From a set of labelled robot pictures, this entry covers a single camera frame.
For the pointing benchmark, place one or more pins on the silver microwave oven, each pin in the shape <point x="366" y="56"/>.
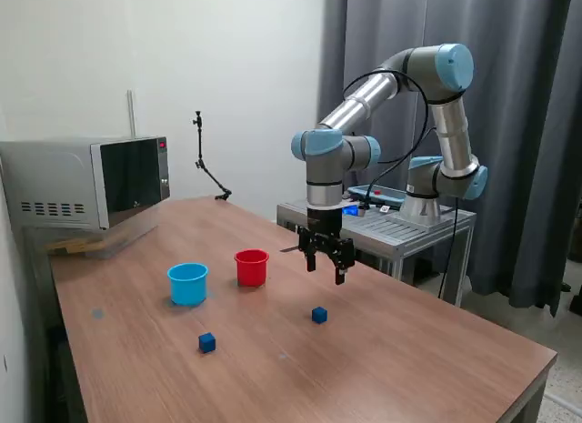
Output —
<point x="54" y="177"/>

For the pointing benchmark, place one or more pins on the wooden boards stack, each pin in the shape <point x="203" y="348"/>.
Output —
<point x="73" y="246"/>

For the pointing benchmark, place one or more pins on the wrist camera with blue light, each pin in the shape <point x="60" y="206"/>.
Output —
<point x="351" y="210"/>

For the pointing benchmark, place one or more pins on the red plastic cup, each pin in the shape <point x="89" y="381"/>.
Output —
<point x="251" y="273"/>

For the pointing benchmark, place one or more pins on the light blue tape mark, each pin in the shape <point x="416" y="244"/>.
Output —
<point x="284" y="356"/>

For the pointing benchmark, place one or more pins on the blue cube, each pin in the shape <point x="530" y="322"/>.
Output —
<point x="207" y="343"/>
<point x="319" y="315"/>

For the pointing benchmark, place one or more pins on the grey metal robot cart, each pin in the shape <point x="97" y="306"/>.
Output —
<point x="395" y="232"/>

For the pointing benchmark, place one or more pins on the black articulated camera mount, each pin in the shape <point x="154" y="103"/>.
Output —
<point x="199" y="164"/>

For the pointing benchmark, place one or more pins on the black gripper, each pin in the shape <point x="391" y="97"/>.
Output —
<point x="324" y="220"/>

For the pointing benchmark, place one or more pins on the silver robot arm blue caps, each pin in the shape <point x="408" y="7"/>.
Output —
<point x="364" y="100"/>

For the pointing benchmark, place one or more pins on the grey curtain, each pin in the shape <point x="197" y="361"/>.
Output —
<point x="523" y="123"/>

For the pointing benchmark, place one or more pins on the blue plastic bin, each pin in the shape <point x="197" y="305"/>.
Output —
<point x="186" y="289"/>

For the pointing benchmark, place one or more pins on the black chair base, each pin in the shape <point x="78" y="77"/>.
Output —
<point x="574" y="302"/>

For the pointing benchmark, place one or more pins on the white wall pipe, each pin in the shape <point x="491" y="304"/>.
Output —
<point x="131" y="113"/>

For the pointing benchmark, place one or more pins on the blue teach pendant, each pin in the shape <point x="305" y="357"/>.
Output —
<point x="386" y="196"/>

